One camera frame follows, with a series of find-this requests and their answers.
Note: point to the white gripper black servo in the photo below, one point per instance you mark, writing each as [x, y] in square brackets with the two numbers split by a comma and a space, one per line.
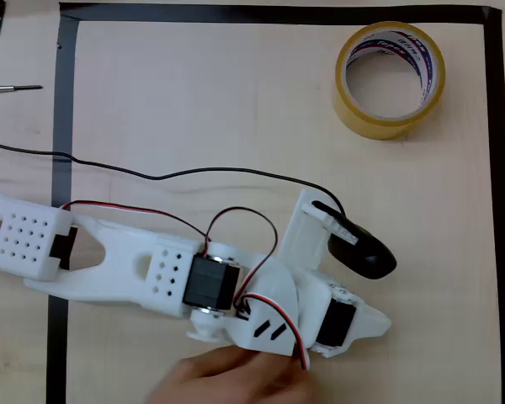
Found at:
[336, 321]

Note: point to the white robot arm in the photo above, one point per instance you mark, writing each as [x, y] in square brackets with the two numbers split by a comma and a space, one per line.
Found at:
[118, 269]

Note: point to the big yellow tape roll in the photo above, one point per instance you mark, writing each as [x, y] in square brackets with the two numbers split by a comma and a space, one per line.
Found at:
[341, 101]

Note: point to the person's bare hand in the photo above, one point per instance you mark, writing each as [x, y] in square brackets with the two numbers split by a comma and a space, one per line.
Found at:
[235, 379]

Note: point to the black webcam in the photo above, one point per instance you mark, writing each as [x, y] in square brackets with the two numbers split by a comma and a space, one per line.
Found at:
[362, 252]

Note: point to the small metal screwdriver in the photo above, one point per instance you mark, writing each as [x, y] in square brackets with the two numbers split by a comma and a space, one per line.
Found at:
[8, 88]

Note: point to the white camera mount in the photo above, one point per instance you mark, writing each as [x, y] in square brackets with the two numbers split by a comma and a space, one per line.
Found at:
[303, 235]

